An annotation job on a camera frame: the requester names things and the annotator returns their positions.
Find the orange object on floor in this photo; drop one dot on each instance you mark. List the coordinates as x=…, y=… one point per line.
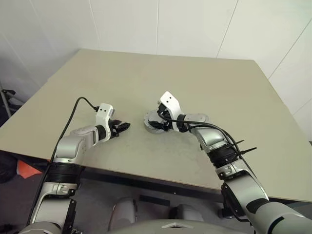
x=26, y=169

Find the motor housing with copper windings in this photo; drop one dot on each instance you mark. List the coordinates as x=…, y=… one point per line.
x=153, y=130

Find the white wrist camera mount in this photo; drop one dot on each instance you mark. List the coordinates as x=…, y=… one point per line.
x=104, y=109
x=170, y=101

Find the black table frame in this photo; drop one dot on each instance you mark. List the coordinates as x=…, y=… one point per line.
x=170, y=189

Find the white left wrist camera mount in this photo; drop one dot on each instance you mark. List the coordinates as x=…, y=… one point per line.
x=104, y=109

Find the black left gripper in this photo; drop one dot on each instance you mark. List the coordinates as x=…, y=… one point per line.
x=114, y=129

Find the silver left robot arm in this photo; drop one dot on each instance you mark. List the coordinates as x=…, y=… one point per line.
x=68, y=146

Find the grey robot torso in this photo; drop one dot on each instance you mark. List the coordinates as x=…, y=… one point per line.
x=146, y=229

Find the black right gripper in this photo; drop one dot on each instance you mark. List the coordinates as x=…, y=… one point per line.
x=165, y=114

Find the large grey rounded shape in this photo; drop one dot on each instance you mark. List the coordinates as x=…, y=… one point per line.
x=123, y=212

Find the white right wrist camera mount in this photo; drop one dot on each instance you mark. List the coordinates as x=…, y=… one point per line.
x=170, y=101

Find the black bag on floor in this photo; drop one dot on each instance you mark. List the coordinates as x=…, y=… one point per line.
x=7, y=168

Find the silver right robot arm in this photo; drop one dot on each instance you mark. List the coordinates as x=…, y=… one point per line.
x=209, y=136

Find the small grey rounded shape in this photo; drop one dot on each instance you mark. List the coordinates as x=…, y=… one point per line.
x=187, y=213

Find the silver tripod with black clamp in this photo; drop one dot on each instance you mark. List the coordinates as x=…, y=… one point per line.
x=7, y=107

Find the silver motor cover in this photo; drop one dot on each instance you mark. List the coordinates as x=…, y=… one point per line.
x=151, y=117

